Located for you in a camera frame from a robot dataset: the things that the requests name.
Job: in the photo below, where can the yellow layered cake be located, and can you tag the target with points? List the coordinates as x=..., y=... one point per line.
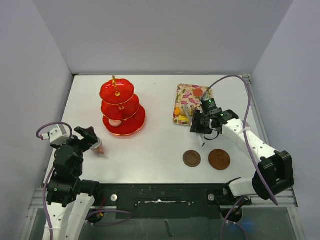
x=183, y=120

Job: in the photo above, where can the dark wooden coaster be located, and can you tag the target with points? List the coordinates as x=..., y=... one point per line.
x=191, y=158

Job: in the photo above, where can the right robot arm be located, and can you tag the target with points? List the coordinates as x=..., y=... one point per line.
x=273, y=169

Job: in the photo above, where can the red three-tier cake stand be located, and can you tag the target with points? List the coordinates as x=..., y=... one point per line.
x=119, y=102

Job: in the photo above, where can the black base frame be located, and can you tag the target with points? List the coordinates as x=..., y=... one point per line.
x=164, y=201

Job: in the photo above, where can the orange cookie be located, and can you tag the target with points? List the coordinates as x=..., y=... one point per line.
x=177, y=111

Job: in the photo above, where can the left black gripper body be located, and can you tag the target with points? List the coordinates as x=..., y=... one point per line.
x=82, y=145

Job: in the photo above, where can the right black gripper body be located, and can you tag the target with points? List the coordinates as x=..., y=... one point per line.
x=201, y=124

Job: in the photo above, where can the metal tongs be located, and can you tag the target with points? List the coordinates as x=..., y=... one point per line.
x=200, y=136

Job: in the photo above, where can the brown saucer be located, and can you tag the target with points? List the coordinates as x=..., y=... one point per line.
x=219, y=159

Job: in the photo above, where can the floral serving tray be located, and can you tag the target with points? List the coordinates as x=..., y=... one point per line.
x=184, y=95

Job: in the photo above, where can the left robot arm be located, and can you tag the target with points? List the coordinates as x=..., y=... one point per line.
x=66, y=198

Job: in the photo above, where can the white frosted donut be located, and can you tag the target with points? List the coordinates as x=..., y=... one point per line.
x=114, y=123

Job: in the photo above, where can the brown bread roll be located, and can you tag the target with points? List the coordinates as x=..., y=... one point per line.
x=186, y=112

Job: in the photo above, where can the pink handled white cup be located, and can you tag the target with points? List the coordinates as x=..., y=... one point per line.
x=98, y=147

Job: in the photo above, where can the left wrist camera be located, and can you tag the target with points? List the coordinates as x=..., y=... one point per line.
x=58, y=135

